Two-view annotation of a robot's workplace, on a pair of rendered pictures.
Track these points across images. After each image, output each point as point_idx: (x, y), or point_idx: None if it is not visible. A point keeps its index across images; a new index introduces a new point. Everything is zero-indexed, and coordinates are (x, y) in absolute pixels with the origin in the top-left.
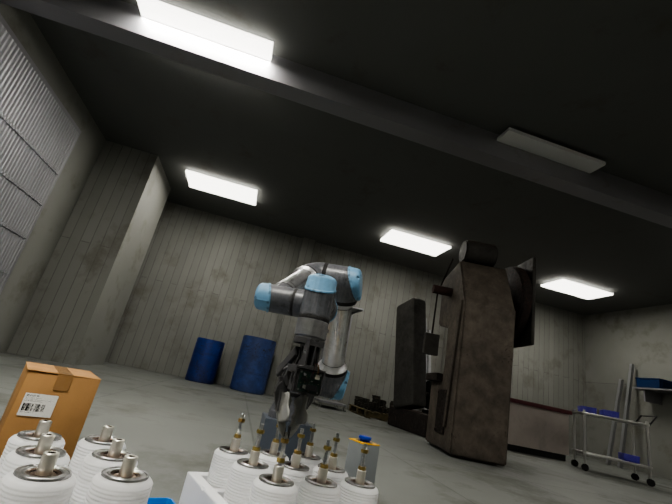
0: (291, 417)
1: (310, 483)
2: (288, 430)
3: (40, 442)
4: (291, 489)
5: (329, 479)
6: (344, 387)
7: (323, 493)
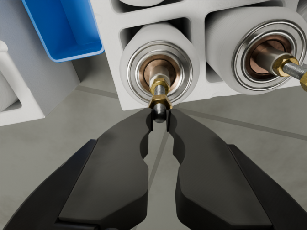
0: (175, 130)
1: (232, 72)
2: (166, 115)
3: None
4: (175, 103)
5: (302, 42)
6: None
7: (240, 93)
